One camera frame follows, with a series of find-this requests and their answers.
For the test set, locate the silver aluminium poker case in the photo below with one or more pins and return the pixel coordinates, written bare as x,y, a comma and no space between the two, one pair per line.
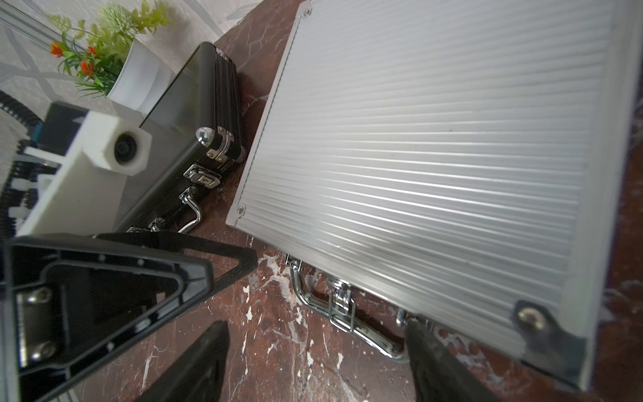
462,160

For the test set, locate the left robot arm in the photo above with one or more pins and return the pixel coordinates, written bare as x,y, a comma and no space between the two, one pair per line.
15,151

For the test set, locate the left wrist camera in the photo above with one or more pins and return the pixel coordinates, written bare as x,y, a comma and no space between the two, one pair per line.
94,154

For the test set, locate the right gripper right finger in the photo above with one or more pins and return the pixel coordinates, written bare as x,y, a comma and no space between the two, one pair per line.
438,375

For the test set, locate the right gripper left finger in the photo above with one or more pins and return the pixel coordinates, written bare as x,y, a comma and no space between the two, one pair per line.
198,374

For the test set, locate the black poker case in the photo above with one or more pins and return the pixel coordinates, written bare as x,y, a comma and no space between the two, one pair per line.
197,140

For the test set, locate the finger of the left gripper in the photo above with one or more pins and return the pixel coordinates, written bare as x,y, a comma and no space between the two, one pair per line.
71,304

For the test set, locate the potted plant white pot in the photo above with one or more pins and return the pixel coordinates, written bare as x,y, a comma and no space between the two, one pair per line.
107,58

